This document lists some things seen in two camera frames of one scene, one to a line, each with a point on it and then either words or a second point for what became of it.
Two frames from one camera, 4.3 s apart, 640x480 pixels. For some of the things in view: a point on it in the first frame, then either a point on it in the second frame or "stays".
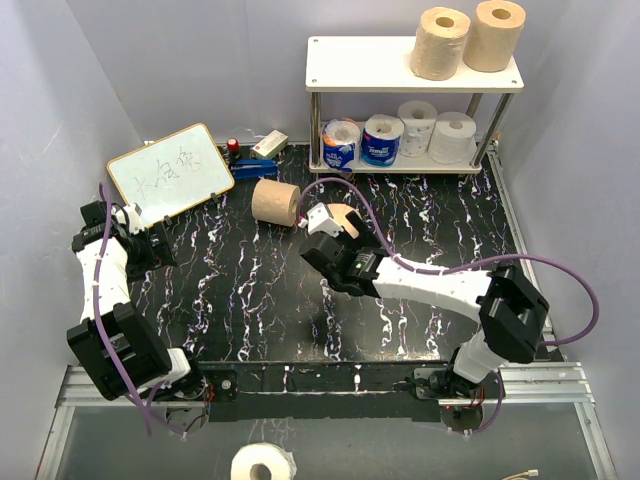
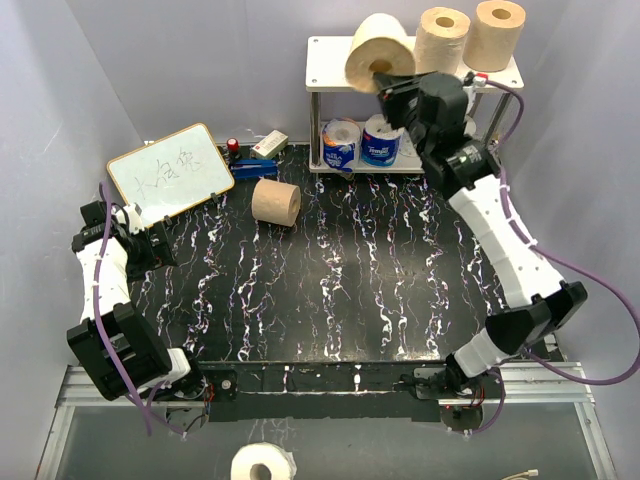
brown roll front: (439, 43) stays
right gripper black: (365, 239) -> (392, 93)
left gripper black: (157, 256) stays
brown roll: (338, 213) -> (380, 44)
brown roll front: (493, 36) stays
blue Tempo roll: (381, 139) stays
